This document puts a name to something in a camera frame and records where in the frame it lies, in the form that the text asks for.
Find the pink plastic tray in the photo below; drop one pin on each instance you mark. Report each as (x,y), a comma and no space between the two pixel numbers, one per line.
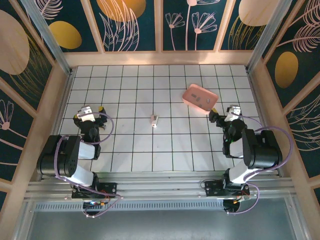
(200,93)

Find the small white stapler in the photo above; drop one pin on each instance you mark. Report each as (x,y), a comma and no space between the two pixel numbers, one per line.
(154,120)

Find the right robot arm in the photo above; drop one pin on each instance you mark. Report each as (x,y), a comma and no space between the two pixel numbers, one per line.
(262,150)

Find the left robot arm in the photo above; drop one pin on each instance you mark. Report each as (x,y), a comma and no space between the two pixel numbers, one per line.
(65,155)

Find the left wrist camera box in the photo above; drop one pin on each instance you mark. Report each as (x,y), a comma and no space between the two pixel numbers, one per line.
(85,113)

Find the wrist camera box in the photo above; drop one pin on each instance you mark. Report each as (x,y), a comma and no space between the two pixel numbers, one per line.
(85,113)
(233,111)

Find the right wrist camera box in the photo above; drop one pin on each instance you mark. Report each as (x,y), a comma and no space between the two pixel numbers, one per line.
(233,111)

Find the aluminium side rail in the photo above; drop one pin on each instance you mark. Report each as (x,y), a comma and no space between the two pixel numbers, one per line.
(63,100)
(258,100)

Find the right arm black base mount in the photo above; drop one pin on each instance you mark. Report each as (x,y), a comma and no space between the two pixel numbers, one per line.
(212,186)

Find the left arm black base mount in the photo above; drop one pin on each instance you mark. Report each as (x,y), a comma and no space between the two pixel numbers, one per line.
(110,187)

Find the long aluminium base rail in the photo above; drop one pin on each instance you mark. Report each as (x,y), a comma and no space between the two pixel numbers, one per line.
(160,185)

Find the aluminium corner post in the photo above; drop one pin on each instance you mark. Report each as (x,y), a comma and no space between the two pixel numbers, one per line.
(268,37)
(48,37)

